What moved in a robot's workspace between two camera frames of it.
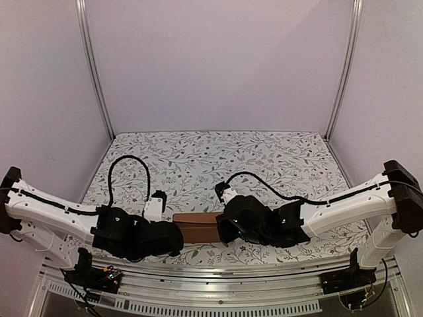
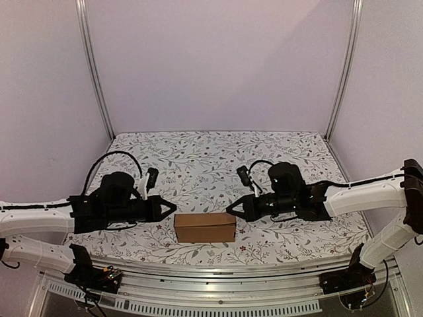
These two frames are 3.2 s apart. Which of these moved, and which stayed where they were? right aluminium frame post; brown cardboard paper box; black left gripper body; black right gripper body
Moved: black left gripper body; black right gripper body
Stayed: brown cardboard paper box; right aluminium frame post
